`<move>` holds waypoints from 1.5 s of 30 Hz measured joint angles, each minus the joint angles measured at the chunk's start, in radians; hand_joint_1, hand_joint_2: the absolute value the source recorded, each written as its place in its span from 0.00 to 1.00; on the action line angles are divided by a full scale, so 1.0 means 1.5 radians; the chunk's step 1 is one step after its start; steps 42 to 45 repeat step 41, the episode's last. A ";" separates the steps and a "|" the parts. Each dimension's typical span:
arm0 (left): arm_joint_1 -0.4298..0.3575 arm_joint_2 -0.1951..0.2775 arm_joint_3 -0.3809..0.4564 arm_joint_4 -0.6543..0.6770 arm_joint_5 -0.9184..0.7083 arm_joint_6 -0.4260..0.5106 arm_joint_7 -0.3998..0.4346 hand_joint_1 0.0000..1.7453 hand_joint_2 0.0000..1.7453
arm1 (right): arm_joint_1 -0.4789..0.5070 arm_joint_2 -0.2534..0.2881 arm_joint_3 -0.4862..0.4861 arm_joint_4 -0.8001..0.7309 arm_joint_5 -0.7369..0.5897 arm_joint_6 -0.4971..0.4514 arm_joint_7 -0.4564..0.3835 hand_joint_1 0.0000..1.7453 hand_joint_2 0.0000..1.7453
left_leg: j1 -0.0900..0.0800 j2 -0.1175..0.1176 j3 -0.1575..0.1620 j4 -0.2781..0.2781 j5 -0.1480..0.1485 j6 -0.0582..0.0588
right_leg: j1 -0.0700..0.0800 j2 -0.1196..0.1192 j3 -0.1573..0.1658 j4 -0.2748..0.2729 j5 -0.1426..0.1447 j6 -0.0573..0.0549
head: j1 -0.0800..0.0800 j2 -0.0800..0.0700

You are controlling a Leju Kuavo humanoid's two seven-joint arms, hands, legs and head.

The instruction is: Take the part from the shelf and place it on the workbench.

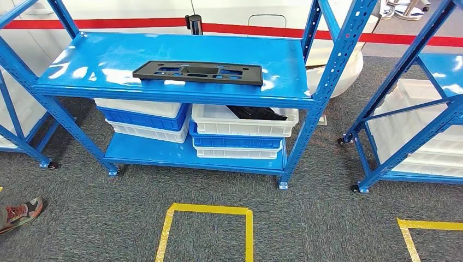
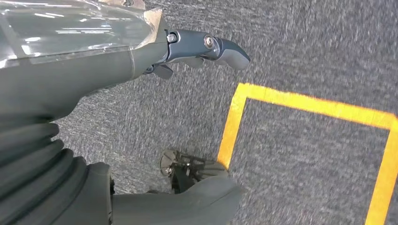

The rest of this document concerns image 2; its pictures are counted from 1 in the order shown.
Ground yellow floor tape square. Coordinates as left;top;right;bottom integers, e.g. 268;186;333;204
216;82;398;225

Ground dark robot foot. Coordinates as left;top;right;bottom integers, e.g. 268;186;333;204
159;150;230;195

